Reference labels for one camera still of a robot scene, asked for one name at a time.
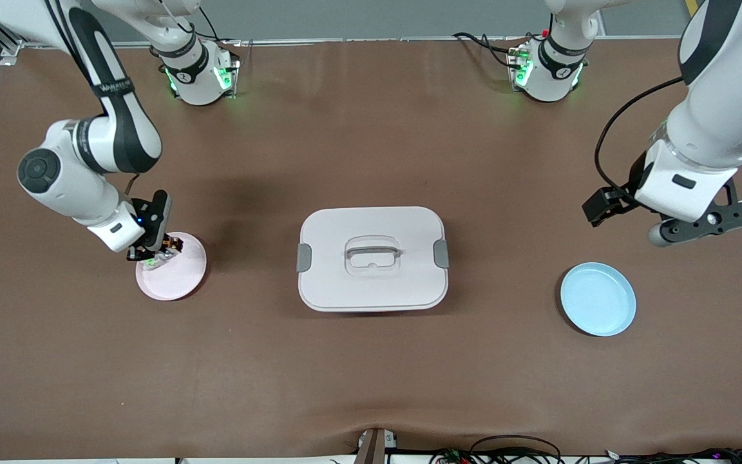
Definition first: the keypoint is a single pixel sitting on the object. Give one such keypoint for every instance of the green and white push-button switch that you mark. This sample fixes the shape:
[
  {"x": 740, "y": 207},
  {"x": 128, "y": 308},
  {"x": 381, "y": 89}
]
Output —
[{"x": 152, "y": 262}]

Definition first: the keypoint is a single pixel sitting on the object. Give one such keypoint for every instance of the grey box latch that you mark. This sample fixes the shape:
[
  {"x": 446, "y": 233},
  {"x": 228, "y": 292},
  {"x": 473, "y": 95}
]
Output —
[
  {"x": 441, "y": 254},
  {"x": 304, "y": 258}
]

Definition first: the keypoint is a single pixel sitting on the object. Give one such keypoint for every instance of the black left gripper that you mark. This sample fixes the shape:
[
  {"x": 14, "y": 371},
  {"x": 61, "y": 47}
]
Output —
[{"x": 605, "y": 207}]

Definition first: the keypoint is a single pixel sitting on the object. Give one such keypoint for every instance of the brown table mat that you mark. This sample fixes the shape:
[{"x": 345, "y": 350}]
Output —
[{"x": 371, "y": 374}]

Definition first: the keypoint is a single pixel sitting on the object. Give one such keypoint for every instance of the orange and black push-button switch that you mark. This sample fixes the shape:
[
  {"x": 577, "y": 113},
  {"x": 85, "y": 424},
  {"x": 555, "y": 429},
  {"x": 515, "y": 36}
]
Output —
[{"x": 174, "y": 245}]

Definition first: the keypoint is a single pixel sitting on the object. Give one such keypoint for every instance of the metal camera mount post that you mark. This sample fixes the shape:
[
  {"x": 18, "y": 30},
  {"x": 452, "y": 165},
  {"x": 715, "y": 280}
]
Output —
[{"x": 372, "y": 448}]

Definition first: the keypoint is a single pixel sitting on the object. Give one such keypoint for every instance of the pink round plate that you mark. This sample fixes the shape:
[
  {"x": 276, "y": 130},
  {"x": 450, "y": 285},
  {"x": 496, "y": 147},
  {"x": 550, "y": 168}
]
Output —
[{"x": 178, "y": 277}]

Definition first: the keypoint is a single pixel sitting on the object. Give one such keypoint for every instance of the light blue round plate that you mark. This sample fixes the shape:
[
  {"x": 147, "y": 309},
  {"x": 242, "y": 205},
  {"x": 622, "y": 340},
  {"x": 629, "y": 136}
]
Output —
[{"x": 598, "y": 299}]

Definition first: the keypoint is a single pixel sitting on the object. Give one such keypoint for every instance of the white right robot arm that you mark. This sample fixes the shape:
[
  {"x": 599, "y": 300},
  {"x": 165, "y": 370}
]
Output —
[{"x": 68, "y": 187}]

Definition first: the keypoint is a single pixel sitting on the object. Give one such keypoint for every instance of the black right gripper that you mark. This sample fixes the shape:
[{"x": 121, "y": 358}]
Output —
[{"x": 149, "y": 243}]

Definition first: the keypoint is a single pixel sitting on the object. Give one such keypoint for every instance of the white lidded storage box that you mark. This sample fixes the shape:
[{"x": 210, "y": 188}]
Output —
[{"x": 371, "y": 290}]

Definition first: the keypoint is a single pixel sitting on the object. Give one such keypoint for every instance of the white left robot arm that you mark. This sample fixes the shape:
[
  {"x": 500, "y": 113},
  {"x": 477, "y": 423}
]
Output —
[{"x": 719, "y": 116}]

